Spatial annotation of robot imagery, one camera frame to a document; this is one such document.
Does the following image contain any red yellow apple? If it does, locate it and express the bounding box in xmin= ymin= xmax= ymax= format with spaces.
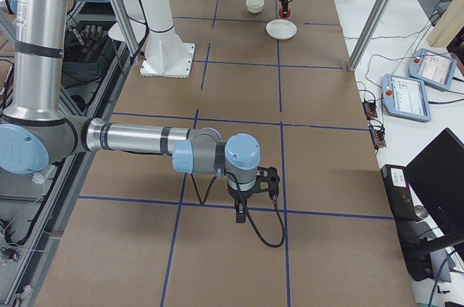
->
xmin=278 ymin=8 xmax=291 ymax=19

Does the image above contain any white bowl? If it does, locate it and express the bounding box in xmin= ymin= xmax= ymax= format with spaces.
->
xmin=245 ymin=0 xmax=265 ymax=14

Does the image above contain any white round plate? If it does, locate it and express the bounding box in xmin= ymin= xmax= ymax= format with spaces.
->
xmin=265 ymin=19 xmax=297 ymax=40

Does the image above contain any brown paper table cover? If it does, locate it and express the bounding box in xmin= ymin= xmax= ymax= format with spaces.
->
xmin=36 ymin=0 xmax=415 ymax=306

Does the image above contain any orange connector board far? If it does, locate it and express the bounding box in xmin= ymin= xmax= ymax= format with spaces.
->
xmin=359 ymin=89 xmax=378 ymax=120

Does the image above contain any orange connector board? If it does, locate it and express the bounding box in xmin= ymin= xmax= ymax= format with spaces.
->
xmin=368 ymin=119 xmax=386 ymax=151
xmin=359 ymin=89 xmax=378 ymax=120

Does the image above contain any orange connector board near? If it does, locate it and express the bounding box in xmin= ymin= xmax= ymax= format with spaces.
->
xmin=368 ymin=119 xmax=386 ymax=151

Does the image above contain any near blue teach pendant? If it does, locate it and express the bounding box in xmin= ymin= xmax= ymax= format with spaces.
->
xmin=382 ymin=74 xmax=431 ymax=122

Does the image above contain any blue teach pendant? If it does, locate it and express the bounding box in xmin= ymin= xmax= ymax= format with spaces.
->
xmin=409 ymin=48 xmax=457 ymax=91
xmin=382 ymin=74 xmax=431 ymax=122

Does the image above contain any far blue teach pendant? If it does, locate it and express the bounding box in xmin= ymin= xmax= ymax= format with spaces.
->
xmin=409 ymin=48 xmax=457 ymax=91

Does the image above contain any black desktop box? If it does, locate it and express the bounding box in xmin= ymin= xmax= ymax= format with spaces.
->
xmin=381 ymin=164 xmax=451 ymax=282

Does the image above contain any black monitor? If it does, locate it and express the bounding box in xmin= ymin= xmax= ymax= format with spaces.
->
xmin=405 ymin=128 xmax=463 ymax=258

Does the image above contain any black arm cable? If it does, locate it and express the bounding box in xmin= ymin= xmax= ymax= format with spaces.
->
xmin=190 ymin=172 xmax=286 ymax=248

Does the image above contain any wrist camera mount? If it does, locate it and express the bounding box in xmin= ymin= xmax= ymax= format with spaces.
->
xmin=252 ymin=166 xmax=280 ymax=203

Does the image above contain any aluminium frame post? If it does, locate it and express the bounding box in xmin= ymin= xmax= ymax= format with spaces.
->
xmin=347 ymin=0 xmax=390 ymax=72

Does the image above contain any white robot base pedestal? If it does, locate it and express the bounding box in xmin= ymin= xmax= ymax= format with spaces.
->
xmin=141 ymin=0 xmax=195 ymax=78

